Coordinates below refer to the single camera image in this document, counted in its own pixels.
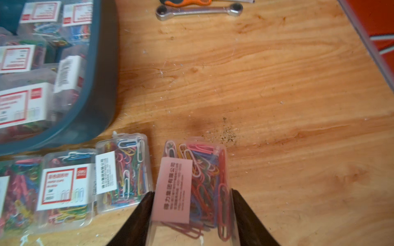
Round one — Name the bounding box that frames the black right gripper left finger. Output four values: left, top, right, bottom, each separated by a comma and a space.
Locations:
107, 192, 155, 246

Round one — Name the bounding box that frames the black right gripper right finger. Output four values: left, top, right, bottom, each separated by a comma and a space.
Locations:
232, 189, 280, 246

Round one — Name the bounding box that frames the clear paper clip box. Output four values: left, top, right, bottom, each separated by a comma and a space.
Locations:
1, 156, 43, 238
146, 137, 240, 246
95, 133, 153, 214
36, 149, 97, 233

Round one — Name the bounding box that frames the blue plastic storage tray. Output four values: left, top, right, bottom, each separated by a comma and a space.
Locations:
1, 1, 119, 156

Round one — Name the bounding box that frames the orange black ratchet wrench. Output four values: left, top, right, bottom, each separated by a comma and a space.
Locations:
156, 3, 243, 21

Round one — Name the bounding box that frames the orange handled screwdriver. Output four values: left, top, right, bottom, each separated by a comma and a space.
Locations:
160, 0, 255, 7

